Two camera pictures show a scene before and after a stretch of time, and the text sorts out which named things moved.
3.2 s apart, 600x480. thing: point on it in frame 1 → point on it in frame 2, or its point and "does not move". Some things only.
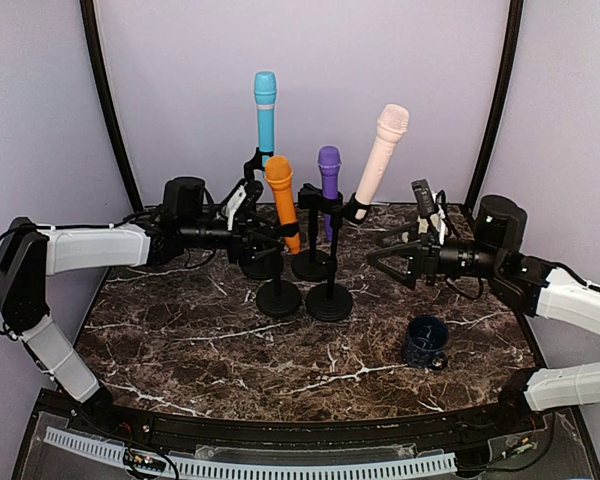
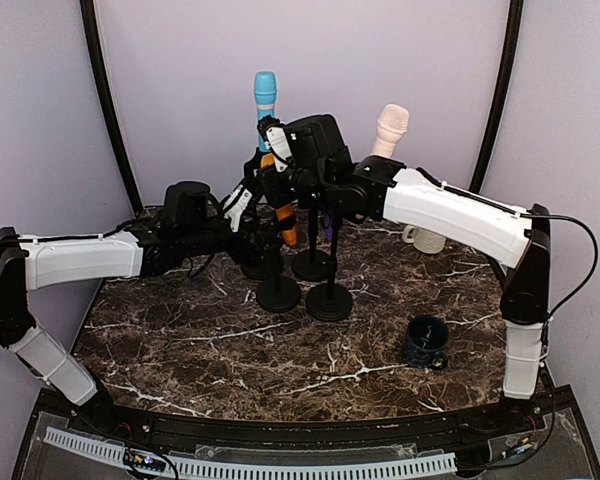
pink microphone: (392, 124) does not move
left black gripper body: (237, 248) does not move
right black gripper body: (431, 257) → (277, 196)
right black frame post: (507, 73) does not move
